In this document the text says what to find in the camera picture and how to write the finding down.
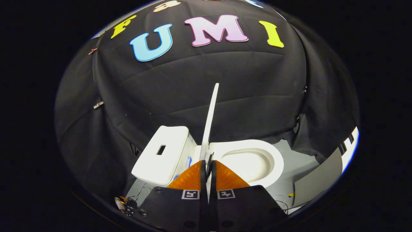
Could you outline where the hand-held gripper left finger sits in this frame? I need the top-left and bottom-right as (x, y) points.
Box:
(137, 160), (208, 231)

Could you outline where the black lid handle tab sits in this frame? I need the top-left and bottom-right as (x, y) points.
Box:
(206, 153), (214, 178)

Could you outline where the black white striped board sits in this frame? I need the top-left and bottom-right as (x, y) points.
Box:
(294, 127), (359, 208)

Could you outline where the black backdrop cloth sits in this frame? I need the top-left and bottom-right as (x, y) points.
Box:
(55, 0), (359, 200)

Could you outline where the white toilet lid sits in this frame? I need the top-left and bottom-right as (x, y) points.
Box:
(199, 83), (219, 161)

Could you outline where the small dark wired device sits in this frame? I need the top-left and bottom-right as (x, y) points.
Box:
(114, 196), (139, 216)

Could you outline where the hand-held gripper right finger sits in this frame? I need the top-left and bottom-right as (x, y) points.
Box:
(209, 160), (288, 232)

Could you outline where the white toilet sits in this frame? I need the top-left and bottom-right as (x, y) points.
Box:
(131, 126), (284, 190)

